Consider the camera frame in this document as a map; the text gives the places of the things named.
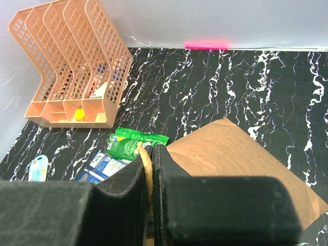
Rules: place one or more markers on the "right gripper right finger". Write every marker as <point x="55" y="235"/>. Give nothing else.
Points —
<point x="219" y="210"/>

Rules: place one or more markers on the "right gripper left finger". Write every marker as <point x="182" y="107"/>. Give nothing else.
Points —
<point x="113" y="212"/>

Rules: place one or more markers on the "brown paper bag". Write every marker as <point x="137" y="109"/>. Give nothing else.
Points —
<point x="223" y="149"/>

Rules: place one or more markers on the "blue cookie snack pack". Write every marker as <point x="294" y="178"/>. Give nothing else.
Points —
<point x="100" y="168"/>

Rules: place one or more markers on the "green chips bag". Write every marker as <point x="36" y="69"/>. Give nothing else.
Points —
<point x="123" y="143"/>

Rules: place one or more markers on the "light blue packaged tool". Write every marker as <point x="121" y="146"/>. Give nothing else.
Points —
<point x="38" y="169"/>

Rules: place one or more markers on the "yellow sticky note block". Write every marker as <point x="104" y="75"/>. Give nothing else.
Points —
<point x="79" y="115"/>

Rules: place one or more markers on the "peach desk file organizer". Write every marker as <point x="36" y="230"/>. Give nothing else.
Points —
<point x="82" y="60"/>

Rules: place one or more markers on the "pink tape strip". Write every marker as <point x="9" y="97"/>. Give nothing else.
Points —
<point x="206" y="45"/>

